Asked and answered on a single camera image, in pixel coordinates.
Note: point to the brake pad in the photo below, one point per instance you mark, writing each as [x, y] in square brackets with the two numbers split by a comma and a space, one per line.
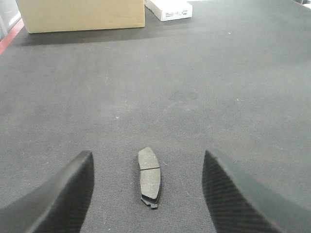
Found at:
[149, 177]

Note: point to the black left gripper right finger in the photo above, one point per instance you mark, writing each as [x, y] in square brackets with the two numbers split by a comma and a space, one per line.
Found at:
[237, 203]

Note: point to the dark conveyor belt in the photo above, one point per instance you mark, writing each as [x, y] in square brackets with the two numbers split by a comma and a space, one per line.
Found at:
[236, 76]

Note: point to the cardboard box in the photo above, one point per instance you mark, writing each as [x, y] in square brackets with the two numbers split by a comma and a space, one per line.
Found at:
[45, 16]

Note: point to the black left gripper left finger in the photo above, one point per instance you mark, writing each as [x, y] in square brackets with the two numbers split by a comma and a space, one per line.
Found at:
[59, 205]

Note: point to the red conveyor frame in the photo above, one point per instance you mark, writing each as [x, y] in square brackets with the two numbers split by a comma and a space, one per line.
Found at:
[5, 42]

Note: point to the long white box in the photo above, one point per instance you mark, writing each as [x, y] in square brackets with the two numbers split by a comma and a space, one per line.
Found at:
[166, 10]

